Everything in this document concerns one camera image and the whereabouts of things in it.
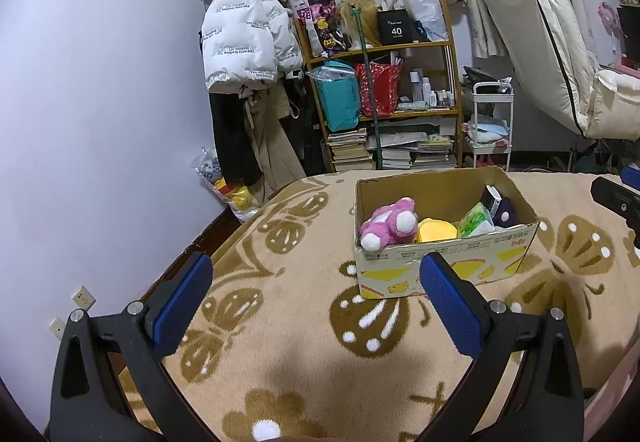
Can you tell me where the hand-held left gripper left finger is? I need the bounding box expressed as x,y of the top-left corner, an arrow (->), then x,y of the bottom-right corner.
50,252 -> 221,442

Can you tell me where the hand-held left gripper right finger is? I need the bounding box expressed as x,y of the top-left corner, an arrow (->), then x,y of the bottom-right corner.
415,252 -> 586,442

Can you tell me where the printed cardboard box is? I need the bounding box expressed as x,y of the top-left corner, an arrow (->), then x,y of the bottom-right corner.
353,166 -> 541,300

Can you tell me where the yellow plush toy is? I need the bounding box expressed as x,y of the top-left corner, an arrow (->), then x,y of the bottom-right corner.
416,217 -> 458,243

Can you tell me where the pink plush bear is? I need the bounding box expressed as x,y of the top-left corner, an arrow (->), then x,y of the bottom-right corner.
360,196 -> 420,250

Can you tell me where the purple white plush doll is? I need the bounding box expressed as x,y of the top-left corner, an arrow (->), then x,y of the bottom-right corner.
492,196 -> 517,227

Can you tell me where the dark glossy packet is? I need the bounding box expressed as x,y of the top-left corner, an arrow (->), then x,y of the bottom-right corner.
481,184 -> 503,218

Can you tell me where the cream cushion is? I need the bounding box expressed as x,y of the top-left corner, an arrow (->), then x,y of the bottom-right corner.
585,69 -> 640,140

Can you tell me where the beige patterned blanket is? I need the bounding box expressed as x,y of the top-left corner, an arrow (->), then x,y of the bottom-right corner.
120,169 -> 640,442

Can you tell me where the plastic bag of toys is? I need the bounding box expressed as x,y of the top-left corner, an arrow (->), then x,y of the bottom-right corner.
190,147 -> 261,223

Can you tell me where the light blue cloth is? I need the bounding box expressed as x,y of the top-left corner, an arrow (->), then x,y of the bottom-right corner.
467,122 -> 508,145

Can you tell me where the white trolley cart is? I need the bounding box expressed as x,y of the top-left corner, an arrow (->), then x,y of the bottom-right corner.
462,77 -> 516,173

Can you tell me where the black hanging garment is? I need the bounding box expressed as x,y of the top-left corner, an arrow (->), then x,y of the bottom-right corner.
209,92 -> 263,188

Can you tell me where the beige hanging garment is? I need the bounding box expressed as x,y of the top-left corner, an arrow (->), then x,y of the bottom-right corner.
242,82 -> 308,200

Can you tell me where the stack of books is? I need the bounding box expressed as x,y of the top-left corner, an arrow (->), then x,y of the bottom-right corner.
327,122 -> 458,173

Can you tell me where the cream folded mattress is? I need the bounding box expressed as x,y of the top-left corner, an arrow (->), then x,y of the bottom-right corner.
472,0 -> 601,138

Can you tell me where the wooden shelf rack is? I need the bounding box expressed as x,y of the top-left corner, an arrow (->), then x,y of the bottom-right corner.
292,0 -> 463,173

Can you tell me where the black tote bag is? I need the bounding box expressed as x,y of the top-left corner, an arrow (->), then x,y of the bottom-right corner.
290,87 -> 328,175

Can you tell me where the green pole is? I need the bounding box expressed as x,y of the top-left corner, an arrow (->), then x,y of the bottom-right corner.
352,7 -> 385,170

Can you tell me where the row of small bottles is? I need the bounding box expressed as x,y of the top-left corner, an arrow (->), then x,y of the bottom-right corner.
410,68 -> 458,108

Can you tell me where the red bag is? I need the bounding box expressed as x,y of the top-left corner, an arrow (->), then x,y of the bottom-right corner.
355,62 -> 403,118

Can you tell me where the teal bag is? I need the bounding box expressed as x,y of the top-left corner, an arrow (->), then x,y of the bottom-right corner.
307,61 -> 363,133

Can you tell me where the clear plastic bag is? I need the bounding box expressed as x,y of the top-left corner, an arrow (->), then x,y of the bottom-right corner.
400,0 -> 447,42

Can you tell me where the white puffer jacket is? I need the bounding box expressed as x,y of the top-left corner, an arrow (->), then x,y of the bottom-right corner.
200,0 -> 303,95

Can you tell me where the black gift box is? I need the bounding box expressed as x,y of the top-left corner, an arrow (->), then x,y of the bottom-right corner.
376,8 -> 416,45

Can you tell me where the blond wig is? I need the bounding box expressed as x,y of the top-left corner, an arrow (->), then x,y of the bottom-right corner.
336,0 -> 381,48

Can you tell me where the pink black decorated bag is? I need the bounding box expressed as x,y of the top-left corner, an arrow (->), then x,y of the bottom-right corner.
297,0 -> 353,58

